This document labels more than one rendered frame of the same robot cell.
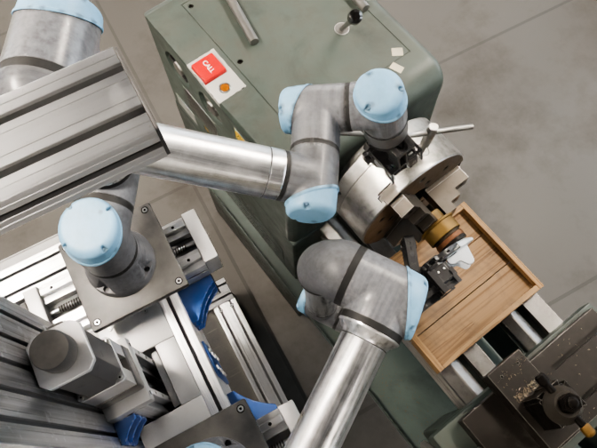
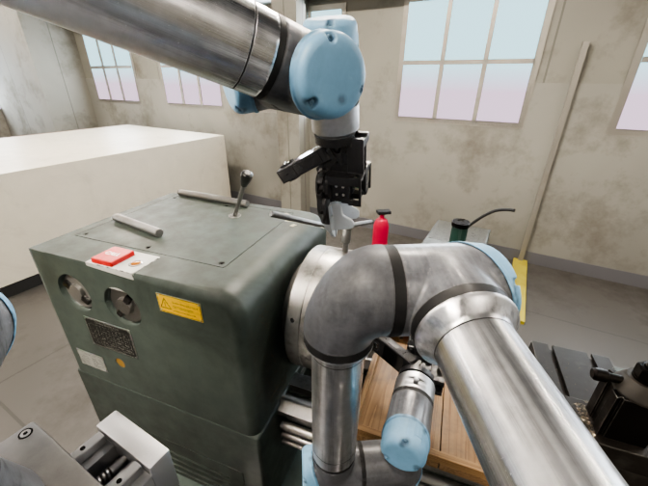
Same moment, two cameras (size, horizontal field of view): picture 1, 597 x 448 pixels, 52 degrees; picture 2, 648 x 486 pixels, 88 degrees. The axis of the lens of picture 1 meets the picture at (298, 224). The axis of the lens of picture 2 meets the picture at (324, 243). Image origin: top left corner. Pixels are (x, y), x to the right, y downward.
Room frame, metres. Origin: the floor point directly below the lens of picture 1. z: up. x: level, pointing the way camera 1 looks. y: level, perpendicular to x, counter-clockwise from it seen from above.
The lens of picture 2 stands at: (0.07, 0.18, 1.61)
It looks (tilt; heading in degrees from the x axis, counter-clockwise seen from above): 26 degrees down; 324
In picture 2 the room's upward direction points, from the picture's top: straight up
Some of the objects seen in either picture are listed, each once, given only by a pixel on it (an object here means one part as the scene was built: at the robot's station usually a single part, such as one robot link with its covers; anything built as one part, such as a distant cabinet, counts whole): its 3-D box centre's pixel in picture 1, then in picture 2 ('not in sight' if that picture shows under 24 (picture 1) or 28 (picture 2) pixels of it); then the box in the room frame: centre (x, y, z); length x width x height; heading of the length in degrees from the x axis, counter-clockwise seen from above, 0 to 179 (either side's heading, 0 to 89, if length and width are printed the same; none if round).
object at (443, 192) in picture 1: (449, 186); not in sight; (0.61, -0.37, 1.08); 0.12 x 0.11 x 0.05; 124
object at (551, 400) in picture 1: (564, 404); (642, 385); (0.08, -0.52, 1.14); 0.08 x 0.08 x 0.03
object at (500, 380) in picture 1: (531, 400); (595, 430); (0.11, -0.50, 1.00); 0.20 x 0.10 x 0.05; 34
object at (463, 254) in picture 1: (464, 253); not in sight; (0.43, -0.38, 1.10); 0.09 x 0.06 x 0.03; 123
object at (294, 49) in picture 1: (293, 85); (204, 288); (0.94, -0.01, 1.06); 0.59 x 0.48 x 0.39; 34
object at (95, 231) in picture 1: (97, 235); not in sight; (0.44, 0.39, 1.33); 0.13 x 0.12 x 0.14; 173
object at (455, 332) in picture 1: (450, 284); (423, 390); (0.42, -0.39, 0.89); 0.36 x 0.30 x 0.04; 124
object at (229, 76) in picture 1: (218, 82); (126, 270); (0.85, 0.17, 1.23); 0.13 x 0.08 x 0.06; 34
